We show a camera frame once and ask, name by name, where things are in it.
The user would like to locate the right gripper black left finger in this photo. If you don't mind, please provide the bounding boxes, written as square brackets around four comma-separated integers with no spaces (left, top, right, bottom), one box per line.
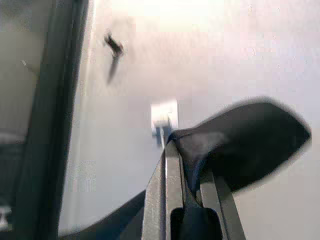
[143,138,187,240]

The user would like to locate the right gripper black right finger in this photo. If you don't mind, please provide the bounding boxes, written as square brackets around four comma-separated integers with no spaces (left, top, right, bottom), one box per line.
[199,171,247,240]

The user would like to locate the black cloth garment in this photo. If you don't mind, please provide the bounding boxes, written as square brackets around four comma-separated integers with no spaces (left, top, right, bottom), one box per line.
[167,95,313,240]

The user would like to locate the dark tinted washer lid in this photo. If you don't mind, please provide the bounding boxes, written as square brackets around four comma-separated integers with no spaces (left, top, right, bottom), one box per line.
[0,0,91,240]

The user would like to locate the white wall water tap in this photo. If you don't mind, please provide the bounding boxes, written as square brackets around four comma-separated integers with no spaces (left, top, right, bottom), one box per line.
[150,99,179,138]

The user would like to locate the dark metal wall hook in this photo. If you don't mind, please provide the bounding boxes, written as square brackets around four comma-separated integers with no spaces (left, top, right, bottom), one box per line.
[103,29,125,60]

